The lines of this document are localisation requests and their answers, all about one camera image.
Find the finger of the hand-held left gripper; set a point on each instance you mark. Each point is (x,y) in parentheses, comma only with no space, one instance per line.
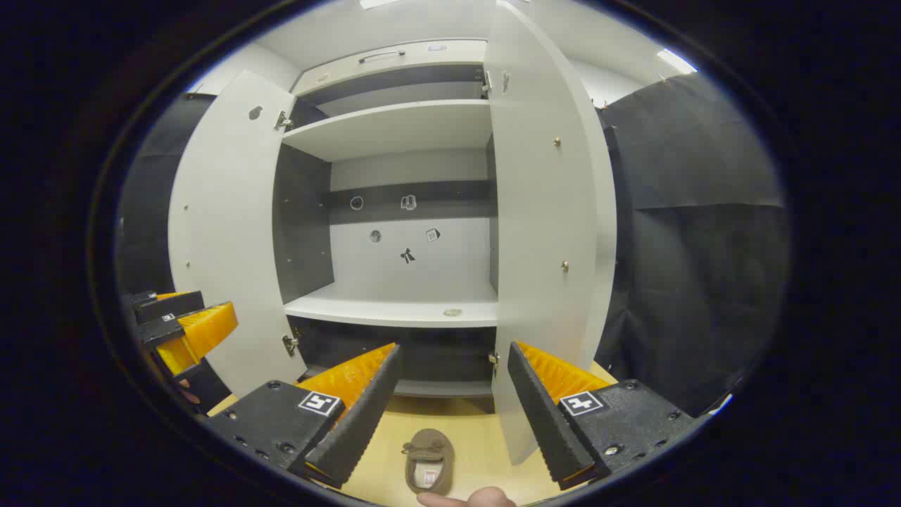
(172,306)
(158,331)

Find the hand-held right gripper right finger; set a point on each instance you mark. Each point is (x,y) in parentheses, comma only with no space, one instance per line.
(545,422)

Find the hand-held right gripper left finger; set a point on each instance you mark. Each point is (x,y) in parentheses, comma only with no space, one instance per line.
(359,422)

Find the brown fuzzy shoe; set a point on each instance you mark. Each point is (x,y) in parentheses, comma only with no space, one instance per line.
(429,458)

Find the white shoe cabinet door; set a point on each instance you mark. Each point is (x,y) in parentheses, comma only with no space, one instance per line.
(225,232)
(542,232)

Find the white shoe cabinet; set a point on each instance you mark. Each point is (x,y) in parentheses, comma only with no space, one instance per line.
(394,130)

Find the white cabinet drawer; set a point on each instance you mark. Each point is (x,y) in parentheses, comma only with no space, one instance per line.
(422,60)

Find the ceiling light panel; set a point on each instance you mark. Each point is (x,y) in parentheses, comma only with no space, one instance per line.
(677,60)

